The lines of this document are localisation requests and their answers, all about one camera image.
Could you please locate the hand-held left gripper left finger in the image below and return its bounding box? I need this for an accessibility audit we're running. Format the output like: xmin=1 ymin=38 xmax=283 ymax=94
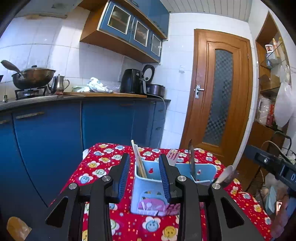
xmin=30 ymin=153 xmax=131 ymax=241

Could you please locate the blue wall cabinet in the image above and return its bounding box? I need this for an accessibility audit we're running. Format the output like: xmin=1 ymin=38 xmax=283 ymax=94
xmin=80 ymin=0 xmax=170 ymax=64

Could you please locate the white power cable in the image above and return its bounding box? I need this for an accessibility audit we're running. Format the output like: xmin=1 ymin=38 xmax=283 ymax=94
xmin=151 ymin=95 xmax=166 ymax=121

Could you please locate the steel kettle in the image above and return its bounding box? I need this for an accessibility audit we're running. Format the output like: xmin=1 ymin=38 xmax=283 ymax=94
xmin=48 ymin=74 xmax=70 ymax=94

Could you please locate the beige spoon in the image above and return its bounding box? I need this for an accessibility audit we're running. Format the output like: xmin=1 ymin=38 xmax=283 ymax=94
xmin=211 ymin=165 xmax=235 ymax=185

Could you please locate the range hood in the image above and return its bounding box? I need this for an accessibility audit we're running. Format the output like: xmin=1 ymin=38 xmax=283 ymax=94
xmin=16 ymin=0 xmax=77 ymax=19

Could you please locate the black air fryer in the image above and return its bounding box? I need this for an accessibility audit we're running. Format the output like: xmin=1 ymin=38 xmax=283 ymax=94
xmin=120 ymin=69 xmax=144 ymax=94

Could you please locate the silver door handle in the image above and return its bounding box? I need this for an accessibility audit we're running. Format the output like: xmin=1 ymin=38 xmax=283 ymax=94
xmin=195 ymin=84 xmax=205 ymax=99

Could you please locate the wooden cutting board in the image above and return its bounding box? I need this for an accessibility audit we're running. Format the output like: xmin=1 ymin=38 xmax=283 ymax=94
xmin=63 ymin=91 xmax=148 ymax=98

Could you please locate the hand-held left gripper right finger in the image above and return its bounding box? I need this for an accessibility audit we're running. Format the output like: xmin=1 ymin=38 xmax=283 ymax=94
xmin=159 ymin=153 xmax=264 ymax=241

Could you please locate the white patterned cloth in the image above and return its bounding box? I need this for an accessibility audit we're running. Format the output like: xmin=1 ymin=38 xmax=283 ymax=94
xmin=77 ymin=77 xmax=114 ymax=94

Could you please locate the steel table knife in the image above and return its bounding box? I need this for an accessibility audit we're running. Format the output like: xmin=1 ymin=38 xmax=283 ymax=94
xmin=188 ymin=139 xmax=197 ymax=181

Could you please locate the white plastic bag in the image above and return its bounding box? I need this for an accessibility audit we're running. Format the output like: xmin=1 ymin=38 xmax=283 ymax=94
xmin=274 ymin=81 xmax=292 ymax=128

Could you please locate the wooden shelf unit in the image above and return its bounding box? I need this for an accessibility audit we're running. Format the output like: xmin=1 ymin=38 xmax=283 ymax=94
xmin=236 ymin=11 xmax=292 ymax=190

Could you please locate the brown wooden door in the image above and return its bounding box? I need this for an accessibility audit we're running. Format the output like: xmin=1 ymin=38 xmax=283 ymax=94
xmin=180 ymin=29 xmax=253 ymax=165

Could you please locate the steel fork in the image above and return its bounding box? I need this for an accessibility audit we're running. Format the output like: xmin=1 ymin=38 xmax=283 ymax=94
xmin=167 ymin=149 xmax=180 ymax=166

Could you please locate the dark cooking pot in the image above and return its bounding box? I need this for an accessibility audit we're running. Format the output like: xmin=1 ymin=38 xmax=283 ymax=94
xmin=146 ymin=83 xmax=166 ymax=97

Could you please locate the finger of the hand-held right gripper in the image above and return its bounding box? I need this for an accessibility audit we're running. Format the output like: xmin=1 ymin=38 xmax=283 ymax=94
xmin=245 ymin=145 xmax=282 ymax=177

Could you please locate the large steel wok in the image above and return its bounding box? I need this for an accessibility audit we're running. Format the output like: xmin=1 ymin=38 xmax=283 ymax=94
xmin=1 ymin=60 xmax=56 ymax=90

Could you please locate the black round lid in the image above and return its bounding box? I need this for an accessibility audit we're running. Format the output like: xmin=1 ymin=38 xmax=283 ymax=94
xmin=142 ymin=64 xmax=155 ymax=94

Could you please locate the pale wooden chopstick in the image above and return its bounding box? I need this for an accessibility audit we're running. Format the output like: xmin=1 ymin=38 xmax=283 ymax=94
xmin=135 ymin=144 xmax=148 ymax=179
xmin=131 ymin=139 xmax=144 ymax=179

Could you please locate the gas stove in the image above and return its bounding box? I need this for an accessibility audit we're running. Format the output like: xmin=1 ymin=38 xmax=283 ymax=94
xmin=15 ymin=86 xmax=48 ymax=100

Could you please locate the light blue utensil box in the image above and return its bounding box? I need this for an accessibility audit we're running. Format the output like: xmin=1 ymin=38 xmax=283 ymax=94
xmin=131 ymin=159 xmax=218 ymax=217

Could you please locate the brown wooden stool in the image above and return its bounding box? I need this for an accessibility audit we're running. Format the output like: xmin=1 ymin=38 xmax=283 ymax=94
xmin=7 ymin=216 xmax=32 ymax=241

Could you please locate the red smiley flower tablecloth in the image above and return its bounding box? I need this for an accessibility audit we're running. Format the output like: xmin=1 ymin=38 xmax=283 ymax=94
xmin=50 ymin=142 xmax=272 ymax=241

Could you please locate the cardboard box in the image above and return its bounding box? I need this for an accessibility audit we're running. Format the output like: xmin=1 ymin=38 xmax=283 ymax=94
xmin=259 ymin=74 xmax=281 ymax=91

